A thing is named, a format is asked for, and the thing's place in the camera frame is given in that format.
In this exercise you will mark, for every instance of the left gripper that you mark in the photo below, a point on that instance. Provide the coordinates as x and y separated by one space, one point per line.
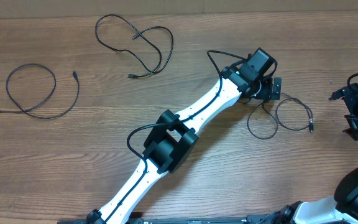
270 94

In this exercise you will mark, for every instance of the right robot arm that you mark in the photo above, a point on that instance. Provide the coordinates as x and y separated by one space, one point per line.
342 207

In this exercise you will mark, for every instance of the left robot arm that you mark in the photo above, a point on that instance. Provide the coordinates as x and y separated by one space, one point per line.
174 135

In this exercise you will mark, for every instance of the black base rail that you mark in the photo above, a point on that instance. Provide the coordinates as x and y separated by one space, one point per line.
250 219

